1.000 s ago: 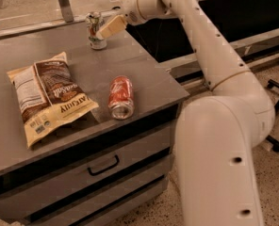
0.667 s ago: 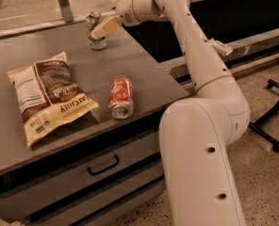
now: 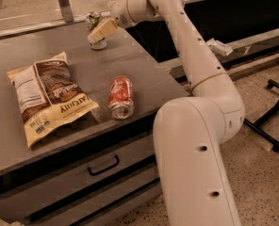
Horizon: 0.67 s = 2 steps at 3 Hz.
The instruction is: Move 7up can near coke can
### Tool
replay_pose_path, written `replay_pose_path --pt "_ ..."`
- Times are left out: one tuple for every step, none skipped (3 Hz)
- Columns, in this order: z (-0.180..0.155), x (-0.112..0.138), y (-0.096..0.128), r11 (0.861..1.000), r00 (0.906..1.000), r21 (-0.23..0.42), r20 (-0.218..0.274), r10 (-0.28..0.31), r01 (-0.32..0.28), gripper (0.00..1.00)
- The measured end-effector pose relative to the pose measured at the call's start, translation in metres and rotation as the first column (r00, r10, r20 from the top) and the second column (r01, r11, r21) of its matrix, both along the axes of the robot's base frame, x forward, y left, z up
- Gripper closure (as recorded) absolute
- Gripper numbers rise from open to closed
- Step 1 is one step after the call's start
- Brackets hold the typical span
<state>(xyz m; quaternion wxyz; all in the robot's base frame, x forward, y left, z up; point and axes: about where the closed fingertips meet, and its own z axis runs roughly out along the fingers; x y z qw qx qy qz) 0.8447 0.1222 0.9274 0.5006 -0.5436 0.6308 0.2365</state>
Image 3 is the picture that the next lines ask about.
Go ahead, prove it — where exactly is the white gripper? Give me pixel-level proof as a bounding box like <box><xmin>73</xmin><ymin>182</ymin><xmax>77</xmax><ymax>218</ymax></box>
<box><xmin>88</xmin><ymin>0</ymin><xmax>160</xmax><ymax>43</ymax></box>

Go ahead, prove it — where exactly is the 7up soda can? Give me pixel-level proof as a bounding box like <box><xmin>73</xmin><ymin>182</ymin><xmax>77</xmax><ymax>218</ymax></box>
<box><xmin>85</xmin><ymin>11</ymin><xmax>107</xmax><ymax>50</ymax></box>

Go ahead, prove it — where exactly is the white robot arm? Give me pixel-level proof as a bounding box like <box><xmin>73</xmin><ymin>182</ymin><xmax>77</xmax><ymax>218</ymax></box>
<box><xmin>88</xmin><ymin>0</ymin><xmax>245</xmax><ymax>226</ymax></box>

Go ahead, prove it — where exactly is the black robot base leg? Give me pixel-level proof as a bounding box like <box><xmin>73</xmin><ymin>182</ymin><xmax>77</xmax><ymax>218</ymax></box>
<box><xmin>244</xmin><ymin>79</ymin><xmax>279</xmax><ymax>153</ymax></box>

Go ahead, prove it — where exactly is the red coke can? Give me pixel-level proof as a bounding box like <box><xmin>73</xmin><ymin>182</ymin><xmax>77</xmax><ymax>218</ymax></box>
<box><xmin>108</xmin><ymin>75</ymin><xmax>135</xmax><ymax>120</ymax></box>

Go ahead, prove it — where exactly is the brown chip bag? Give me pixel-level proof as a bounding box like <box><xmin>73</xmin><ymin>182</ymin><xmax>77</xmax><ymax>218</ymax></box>
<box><xmin>7</xmin><ymin>52</ymin><xmax>98</xmax><ymax>148</ymax></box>

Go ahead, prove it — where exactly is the white packet on ledge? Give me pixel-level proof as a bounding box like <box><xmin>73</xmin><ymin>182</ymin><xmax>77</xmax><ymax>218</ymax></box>
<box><xmin>206</xmin><ymin>38</ymin><xmax>233</xmax><ymax>57</ymax></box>

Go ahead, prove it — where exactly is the grey drawer cabinet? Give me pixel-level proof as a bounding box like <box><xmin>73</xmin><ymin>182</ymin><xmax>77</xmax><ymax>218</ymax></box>
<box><xmin>0</xmin><ymin>22</ymin><xmax>187</xmax><ymax>226</ymax></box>

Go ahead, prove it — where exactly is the metal window post left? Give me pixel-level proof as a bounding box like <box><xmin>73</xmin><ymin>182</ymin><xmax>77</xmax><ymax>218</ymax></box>
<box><xmin>58</xmin><ymin>0</ymin><xmax>74</xmax><ymax>23</ymax></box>

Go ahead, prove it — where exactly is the black drawer handle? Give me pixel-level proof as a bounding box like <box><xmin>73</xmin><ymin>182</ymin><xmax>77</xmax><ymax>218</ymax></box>
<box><xmin>88</xmin><ymin>154</ymin><xmax>120</xmax><ymax>176</ymax></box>

